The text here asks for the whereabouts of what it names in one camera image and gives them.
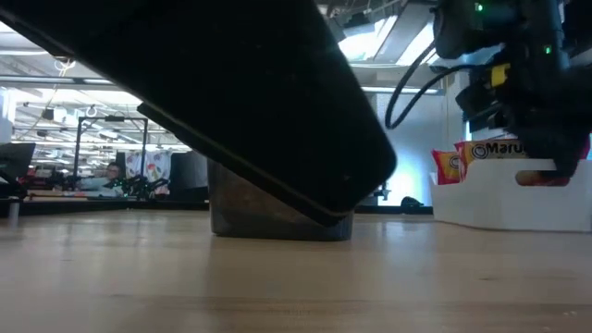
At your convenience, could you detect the black aluminium table frame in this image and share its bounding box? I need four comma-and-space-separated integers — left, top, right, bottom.
0, 197, 434, 217

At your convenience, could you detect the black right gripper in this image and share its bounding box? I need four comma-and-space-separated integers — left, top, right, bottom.
455, 50, 592, 179

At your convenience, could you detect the white plastic bin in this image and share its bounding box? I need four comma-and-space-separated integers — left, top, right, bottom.
428, 158, 592, 233

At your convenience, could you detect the dark grey plastic bin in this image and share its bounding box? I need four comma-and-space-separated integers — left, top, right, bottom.
206, 159, 356, 242

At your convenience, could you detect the black chair back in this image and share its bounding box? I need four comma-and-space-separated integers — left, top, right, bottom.
168, 151, 209, 203

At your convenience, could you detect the red Maruchan noodle pack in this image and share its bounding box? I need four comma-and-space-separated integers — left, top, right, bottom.
431, 148, 463, 186
454, 136, 592, 182

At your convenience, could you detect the black metal frame stand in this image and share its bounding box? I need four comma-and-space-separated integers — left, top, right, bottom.
73, 115, 149, 179

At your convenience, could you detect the person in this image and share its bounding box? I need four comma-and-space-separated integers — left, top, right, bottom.
78, 161, 125, 193

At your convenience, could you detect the floral patterned cloth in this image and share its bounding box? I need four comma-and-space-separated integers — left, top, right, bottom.
123, 150, 171, 195

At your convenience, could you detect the black monitor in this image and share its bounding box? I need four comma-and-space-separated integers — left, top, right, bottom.
0, 142, 37, 186

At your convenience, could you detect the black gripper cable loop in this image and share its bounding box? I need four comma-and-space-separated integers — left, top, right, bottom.
384, 41, 477, 130

